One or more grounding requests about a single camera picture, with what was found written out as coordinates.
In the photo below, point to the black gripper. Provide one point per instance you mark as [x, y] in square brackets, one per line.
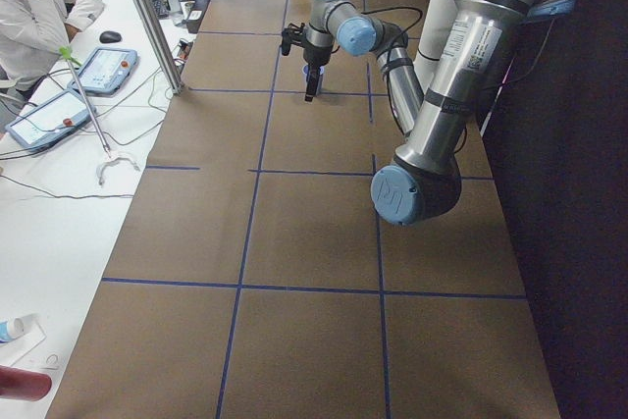
[312, 57]

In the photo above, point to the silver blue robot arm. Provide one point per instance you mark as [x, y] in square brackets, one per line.
[464, 51]

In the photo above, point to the blue plastic cup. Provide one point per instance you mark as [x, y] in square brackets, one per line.
[320, 78]

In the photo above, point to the white pillar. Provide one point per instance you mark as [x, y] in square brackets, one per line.
[436, 28]

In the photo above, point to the black computer mouse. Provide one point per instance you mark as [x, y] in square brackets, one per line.
[109, 36]

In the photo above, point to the upper teach pendant tablet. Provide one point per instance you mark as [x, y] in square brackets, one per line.
[106, 69]

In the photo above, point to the teach pendant tablet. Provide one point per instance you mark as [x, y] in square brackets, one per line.
[50, 122]
[106, 69]

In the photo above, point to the brown paper table mat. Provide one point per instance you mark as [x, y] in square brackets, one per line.
[252, 277]

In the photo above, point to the grabber reacher tool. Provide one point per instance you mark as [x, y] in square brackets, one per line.
[112, 157]

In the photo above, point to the lower teach pendant tablet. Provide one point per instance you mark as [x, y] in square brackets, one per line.
[50, 122]

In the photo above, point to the man in white shirt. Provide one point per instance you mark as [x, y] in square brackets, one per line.
[34, 31]

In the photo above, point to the red cylinder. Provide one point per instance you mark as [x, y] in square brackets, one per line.
[24, 385]

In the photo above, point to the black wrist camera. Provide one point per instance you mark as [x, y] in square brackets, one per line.
[292, 35]

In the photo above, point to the aluminium frame post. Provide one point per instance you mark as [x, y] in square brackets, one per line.
[159, 44]

